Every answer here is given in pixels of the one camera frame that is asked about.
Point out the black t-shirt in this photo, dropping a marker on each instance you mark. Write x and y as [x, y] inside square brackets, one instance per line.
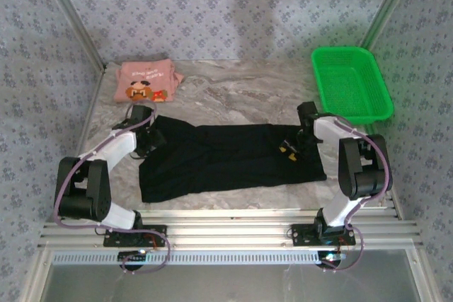
[230, 160]

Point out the aluminium mounting rail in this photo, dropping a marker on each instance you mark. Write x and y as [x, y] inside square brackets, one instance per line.
[226, 227]

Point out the grey metal panel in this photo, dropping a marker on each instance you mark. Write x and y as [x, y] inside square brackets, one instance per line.
[226, 284]

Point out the aluminium table side rail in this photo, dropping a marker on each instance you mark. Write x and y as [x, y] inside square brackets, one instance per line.
[90, 111]
[389, 196]

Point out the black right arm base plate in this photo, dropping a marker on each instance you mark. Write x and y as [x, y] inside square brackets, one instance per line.
[304, 236]

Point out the pink printed folded t-shirt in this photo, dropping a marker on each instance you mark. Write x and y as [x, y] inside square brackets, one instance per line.
[141, 82]

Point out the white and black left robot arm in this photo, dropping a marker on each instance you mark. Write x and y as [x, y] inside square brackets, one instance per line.
[120, 143]

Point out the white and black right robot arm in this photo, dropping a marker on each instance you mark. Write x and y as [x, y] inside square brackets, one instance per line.
[361, 174]

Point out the green plastic basket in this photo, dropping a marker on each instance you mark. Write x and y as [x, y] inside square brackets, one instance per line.
[350, 82]

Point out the aluminium frame post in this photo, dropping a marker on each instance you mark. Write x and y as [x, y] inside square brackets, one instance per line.
[389, 5]
[70, 12]

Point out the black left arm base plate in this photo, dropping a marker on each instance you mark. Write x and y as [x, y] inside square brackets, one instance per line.
[117, 240]

